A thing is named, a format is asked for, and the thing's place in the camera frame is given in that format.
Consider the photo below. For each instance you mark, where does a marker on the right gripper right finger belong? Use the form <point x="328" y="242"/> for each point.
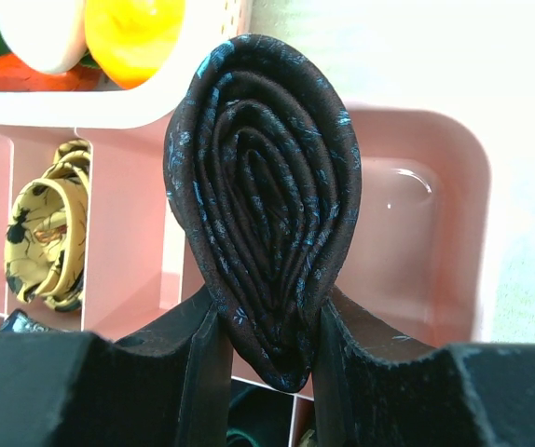
<point x="375" y="386"/>

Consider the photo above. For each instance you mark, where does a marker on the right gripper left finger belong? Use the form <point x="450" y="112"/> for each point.
<point x="186" y="359"/>

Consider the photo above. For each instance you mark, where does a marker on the pink divided organizer tray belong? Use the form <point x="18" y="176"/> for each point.
<point x="414" y="260"/>

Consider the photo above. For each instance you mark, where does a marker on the brown patterned tie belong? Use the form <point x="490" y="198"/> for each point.
<point x="263" y="172"/>

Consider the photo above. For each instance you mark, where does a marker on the rolled dark blue tie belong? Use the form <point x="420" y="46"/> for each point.
<point x="18" y="321"/>

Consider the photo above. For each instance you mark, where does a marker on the rolled yellow tie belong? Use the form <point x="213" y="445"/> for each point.
<point x="47" y="232"/>

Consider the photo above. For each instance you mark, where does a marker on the yellow pepper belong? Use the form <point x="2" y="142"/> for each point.
<point x="131" y="39"/>

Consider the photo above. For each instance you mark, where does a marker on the white vegetable basket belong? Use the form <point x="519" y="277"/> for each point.
<point x="207" y="24"/>

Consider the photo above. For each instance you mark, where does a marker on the white radish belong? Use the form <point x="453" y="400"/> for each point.
<point x="48" y="36"/>

